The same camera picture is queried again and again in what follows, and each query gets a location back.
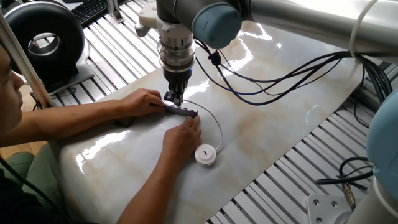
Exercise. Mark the aluminium frame post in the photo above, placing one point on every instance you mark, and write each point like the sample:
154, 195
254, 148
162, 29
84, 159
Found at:
28, 65

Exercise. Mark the dark grey USB docking station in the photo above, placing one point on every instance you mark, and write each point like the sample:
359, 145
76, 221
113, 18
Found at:
183, 111

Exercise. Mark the person's right hand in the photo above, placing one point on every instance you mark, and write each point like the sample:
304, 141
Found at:
182, 140

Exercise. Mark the person's left hand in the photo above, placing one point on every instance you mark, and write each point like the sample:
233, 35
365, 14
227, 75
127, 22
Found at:
141, 102

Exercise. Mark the grey device base plate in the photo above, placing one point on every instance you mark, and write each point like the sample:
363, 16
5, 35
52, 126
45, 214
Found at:
81, 77

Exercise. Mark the white round USB hub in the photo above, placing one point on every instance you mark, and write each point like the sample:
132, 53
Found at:
205, 155

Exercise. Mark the black keyboard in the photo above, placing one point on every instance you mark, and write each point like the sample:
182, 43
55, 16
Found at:
90, 11

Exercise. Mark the green trousers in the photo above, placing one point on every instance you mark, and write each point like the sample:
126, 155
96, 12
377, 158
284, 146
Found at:
40, 174

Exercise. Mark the small black bolt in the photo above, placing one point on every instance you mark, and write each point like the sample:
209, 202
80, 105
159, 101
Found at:
72, 90

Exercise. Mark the person's left forearm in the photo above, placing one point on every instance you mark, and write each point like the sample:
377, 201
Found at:
62, 121

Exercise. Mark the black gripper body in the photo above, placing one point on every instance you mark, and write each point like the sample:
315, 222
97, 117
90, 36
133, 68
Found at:
177, 79

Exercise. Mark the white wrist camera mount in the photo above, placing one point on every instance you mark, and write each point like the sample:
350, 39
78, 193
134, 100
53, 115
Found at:
174, 31

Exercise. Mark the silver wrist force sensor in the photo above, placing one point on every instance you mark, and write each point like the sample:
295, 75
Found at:
176, 56

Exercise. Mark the black shirt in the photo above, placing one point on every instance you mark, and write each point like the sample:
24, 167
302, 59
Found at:
18, 205

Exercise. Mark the person's head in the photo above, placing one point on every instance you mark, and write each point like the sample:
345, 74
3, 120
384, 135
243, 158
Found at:
7, 93

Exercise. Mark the silver grey UR5 robot arm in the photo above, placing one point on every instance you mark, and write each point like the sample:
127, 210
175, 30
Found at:
295, 21

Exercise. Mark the person's right forearm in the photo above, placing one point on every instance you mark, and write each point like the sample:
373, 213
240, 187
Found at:
146, 196

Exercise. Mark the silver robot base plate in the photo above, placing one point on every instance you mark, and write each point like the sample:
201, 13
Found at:
323, 208

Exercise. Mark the silver frame bracket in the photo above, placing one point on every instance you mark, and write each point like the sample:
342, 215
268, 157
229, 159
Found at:
115, 12

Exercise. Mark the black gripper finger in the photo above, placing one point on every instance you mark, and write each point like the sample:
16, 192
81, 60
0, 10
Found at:
180, 98
171, 98

